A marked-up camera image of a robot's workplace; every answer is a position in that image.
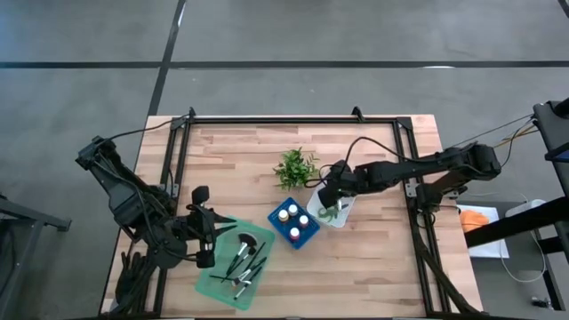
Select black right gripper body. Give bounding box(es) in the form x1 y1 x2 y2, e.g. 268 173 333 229
335 164 373 196

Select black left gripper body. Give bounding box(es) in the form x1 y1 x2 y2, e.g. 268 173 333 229
177 206 217 257

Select green-handled scissors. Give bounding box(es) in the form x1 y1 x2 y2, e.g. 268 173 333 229
316 204 342 224

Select green translucent plastic tray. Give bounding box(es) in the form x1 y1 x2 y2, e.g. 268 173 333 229
194 216 276 311

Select black fan paint brush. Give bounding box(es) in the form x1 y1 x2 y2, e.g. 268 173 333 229
225 233 259 277

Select white plastic bin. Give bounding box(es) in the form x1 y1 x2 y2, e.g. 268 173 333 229
305 171 357 229

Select artificial green potted plant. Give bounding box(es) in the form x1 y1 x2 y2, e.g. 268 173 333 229
272 148 320 192

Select blue plastic basket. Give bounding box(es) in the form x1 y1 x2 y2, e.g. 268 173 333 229
267 197 321 251

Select orange cloth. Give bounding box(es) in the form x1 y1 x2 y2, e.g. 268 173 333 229
459 209 490 234

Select white paper sheet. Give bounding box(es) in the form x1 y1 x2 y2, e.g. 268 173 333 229
456 204 510 260

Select black equipment stand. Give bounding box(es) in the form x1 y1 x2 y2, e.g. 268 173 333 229
464 98 569 312

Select grey metal stand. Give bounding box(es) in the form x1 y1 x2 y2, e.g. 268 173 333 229
0 194 72 320

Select grey flat device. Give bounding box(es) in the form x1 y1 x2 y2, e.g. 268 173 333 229
505 198 547 219

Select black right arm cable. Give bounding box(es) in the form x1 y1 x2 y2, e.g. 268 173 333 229
304 136 404 188

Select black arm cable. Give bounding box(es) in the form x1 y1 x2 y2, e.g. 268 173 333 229
106 116 192 143
304 136 404 188

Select black aluminium table frame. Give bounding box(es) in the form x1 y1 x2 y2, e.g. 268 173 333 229
153 114 481 317

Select black cable bundle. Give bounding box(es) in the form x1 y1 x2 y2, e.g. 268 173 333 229
413 212 479 315
114 212 172 315

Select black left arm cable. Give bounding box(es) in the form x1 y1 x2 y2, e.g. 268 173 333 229
106 116 192 143

